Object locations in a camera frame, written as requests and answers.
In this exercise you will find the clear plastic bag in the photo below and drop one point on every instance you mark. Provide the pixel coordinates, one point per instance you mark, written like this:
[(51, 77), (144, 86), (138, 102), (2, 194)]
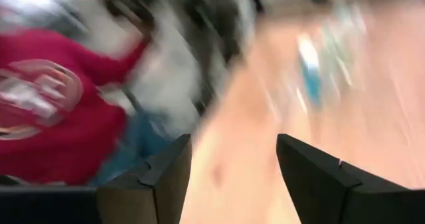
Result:
[(345, 44)]

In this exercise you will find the small blue toothpaste tube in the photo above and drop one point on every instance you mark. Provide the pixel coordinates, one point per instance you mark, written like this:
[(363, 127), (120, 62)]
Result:
[(312, 84)]

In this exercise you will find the red printed shirt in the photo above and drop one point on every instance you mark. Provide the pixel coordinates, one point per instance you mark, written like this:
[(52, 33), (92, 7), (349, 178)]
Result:
[(50, 101)]

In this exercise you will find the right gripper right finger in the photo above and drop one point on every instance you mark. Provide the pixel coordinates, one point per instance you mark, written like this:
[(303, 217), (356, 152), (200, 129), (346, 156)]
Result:
[(318, 190)]

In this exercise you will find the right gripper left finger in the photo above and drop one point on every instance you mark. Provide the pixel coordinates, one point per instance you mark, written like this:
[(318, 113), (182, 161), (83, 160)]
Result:
[(159, 190)]

